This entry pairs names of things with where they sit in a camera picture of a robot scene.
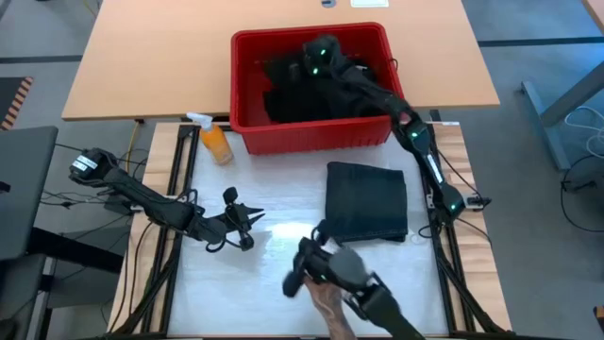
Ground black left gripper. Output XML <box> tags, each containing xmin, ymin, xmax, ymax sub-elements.
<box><xmin>191</xmin><ymin>187</ymin><xmax>266</xmax><ymax>254</ymax></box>

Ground black cloth garment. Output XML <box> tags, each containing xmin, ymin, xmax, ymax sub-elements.
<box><xmin>261</xmin><ymin>51</ymin><xmax>331</xmax><ymax>124</ymax></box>

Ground dark blue denim jeans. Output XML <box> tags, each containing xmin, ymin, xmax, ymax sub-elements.
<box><xmin>325</xmin><ymin>161</ymin><xmax>410</xmax><ymax>245</ymax></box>

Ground person's forearm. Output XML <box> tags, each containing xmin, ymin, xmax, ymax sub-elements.
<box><xmin>304</xmin><ymin>277</ymin><xmax>358</xmax><ymax>340</ymax></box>

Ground red plastic bin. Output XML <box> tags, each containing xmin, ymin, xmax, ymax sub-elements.
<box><xmin>229</xmin><ymin>21</ymin><xmax>408</xmax><ymax>156</ymax></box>

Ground orange spray bottle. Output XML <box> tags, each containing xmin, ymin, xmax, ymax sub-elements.
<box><xmin>186</xmin><ymin>111</ymin><xmax>235</xmax><ymax>166</ymax></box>

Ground light wooden desk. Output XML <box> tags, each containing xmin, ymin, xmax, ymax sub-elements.
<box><xmin>582</xmin><ymin>0</ymin><xmax>604</xmax><ymax>34</ymax></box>
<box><xmin>60</xmin><ymin>0</ymin><xmax>500</xmax><ymax>122</ymax></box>

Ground black stand base bar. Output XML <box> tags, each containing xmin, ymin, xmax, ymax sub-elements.
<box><xmin>26</xmin><ymin>228</ymin><xmax>125</xmax><ymax>275</ymax></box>

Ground grey chair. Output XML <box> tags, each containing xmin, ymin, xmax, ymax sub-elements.
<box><xmin>0</xmin><ymin>126</ymin><xmax>59</xmax><ymax>340</ymax></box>

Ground grey metal desk leg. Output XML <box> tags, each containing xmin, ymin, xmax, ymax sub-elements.
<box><xmin>520</xmin><ymin>60</ymin><xmax>604</xmax><ymax>171</ymax></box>

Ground striped edge floor mat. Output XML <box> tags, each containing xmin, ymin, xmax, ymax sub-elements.
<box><xmin>0</xmin><ymin>76</ymin><xmax>34</xmax><ymax>132</ymax></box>

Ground thin black floor cables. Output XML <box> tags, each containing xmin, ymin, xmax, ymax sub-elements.
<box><xmin>40</xmin><ymin>141</ymin><xmax>150</xmax><ymax>212</ymax></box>

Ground yellow floor cable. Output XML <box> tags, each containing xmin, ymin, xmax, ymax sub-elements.
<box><xmin>124</xmin><ymin>121</ymin><xmax>141</xmax><ymax>183</ymax></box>

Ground white floor cable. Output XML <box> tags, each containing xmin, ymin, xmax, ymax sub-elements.
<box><xmin>563</xmin><ymin>106</ymin><xmax>604</xmax><ymax>160</ymax></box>

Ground black looped floor cable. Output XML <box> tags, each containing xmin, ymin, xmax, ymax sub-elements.
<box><xmin>560</xmin><ymin>155</ymin><xmax>604</xmax><ymax>233</ymax></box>

